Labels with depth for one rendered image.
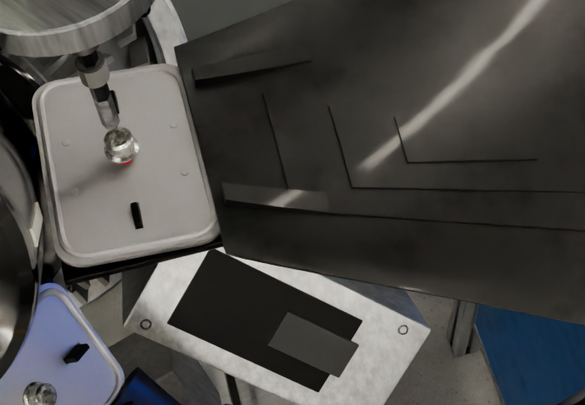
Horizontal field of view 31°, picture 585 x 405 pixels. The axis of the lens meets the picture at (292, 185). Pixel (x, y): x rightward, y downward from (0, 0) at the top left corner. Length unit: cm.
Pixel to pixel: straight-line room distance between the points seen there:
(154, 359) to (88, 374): 16
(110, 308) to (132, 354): 4
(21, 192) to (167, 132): 7
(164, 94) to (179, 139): 2
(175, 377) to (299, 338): 9
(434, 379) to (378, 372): 107
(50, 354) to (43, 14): 20
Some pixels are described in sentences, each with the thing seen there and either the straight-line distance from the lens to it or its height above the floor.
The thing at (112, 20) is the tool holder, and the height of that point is 131.
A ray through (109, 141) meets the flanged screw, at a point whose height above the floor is 120.
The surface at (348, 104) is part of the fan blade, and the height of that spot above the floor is 119.
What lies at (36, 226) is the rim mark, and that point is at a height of 121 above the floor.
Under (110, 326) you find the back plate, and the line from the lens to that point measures 70.
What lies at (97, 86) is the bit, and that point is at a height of 124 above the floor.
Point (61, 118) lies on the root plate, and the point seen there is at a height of 119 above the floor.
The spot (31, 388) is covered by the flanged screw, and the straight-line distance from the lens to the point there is 48.
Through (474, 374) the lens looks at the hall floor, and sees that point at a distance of 167.
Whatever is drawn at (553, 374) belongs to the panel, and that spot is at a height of 40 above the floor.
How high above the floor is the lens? 155
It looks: 59 degrees down
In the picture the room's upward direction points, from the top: 6 degrees counter-clockwise
